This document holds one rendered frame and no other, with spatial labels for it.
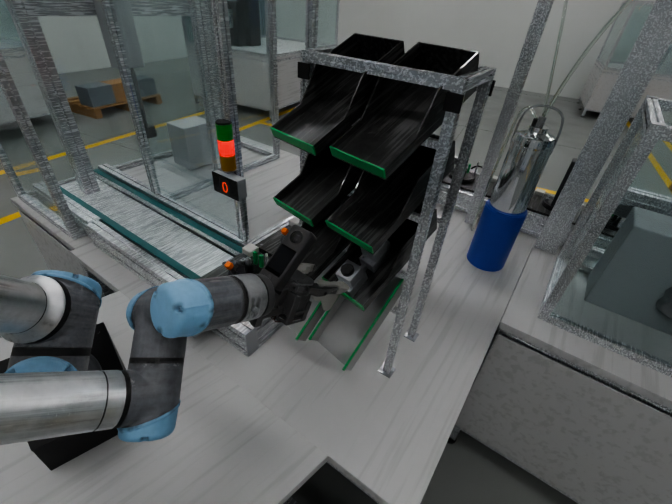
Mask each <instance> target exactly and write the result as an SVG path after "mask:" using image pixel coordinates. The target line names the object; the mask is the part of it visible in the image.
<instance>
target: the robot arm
mask: <svg viewBox="0 0 672 504"><path fill-rule="evenodd" d="M315 241H316V236H315V235H314V234H313V233H312V232H310V231H308V230H306V229H304V228H302V227H300V226H299V225H296V224H294V225H293V226H292V227H291V229H290V230H289V231H288V233H287V234H286V236H285V237H284V239H283V240H282V242H281V243H280V244H279V246H278V247H277V249H276V250H275V252H274V253H273V255H272V256H271V257H270V259H269V260H268V262H267V263H266V265H265V266H264V268H263V269H262V270H261V272H260V273H259V274H252V273H248V274H237V275H229V276H220V277H210V278H199V279H178V280H175V281H173V282H166V283H163V284H161V285H160V286H154V287H151V288H149V289H146V290H144V291H142V292H140V293H138V294H136V295H135V296H134V297H133V298H132V299H131V300H130V302H129V304H128V306H127V309H126V318H127V321H128V323H129V326H130V327H131V328H132V329H133V330H134V335H133V341H132V348H131V354H130V359H129V365H128V370H102V368H101V365H100V363H99V362H98V360H97V359H96V358H95V357H94V356H93V355H92V354H91V349H92V345H93V339H94V334H95V329H96V323H97V318H98V313H99V308H100V306H101V304H102V299H101V295H102V287H101V285H100V284H99V283H98V282H97V281H95V280H93V279H91V278H89V277H86V276H83V275H80V274H73V273H71V272H65V271H58V270H41V271H36V272H34V273H33V274H32V275H31V276H27V277H23V278H21V279H16V278H12V277H8V276H4V275H0V336H1V337H3V338H4V339H5V340H7V341H10V342H13V343H14V344H13V347H12V352H11V356H10V359H9V363H8V367H7V371H6V372H4V373H0V445H7V444H13V443H20V442H27V441H34V440H41V439H47V438H54V437H61V436H68V435H74V434H81V433H88V432H95V431H102V430H108V429H114V428H117V430H118V438H119V439H120V440H122V441H125V442H143V441H154V440H159V439H162V438H165V437H167V436H169V435H170V434H171V433H172V432H173V431H174V429H175V425H176V419H177V413H178V407H179V406H180V402H181V400H180V392H181V383H182V374H183V366H184V358H185V351H186V343H187V337H190V336H194V335H196V334H199V333H201V332H205V331H209V330H213V329H217V328H221V327H225V326H230V325H234V324H238V323H241V322H245V321H249V322H250V324H251V325H252V326H253V327H259V326H261V324H262V320H263V319H265V318H269V317H271V319H272V317H273V319H272V320H274V321H275V319H276V320H277V321H275V322H277V323H279V322H282V323H283V324H284V325H286V326H287V325H291V324H294V323H298V322H301V321H305V319H306V316H307V313H308V311H309V309H310V306H311V303H312V302H311V301H310V300H309V299H310V296H311V295H312V299H313V300H315V301H321V305H322V310H323V311H328V310H330V309H331V308H332V306H333V305H334V303H335V301H336V300H337V298H338V297H339V295H340V294H342V293H344V292H346V291H348V290H349V286H348V285H347V284H346V283H345V282H343V281H342V282H336V281H333V282H329V281H325V280H318V282H317V283H314V280H313V279H312V278H310V277H308V276H307V275H305V274H308V273H309V272H313V271H315V270H316V269H317V267H316V265H315V264H309V263H301V262H302V261H303V259H304V258H305V256H306V255H307V253H308V252H309V250H310V249H311V247H312V246H313V244H314V243H315ZM279 317H280V318H279ZM281 318H282V319H281ZM298 319H299V320H298ZM295 320H296V321H295Z"/></svg>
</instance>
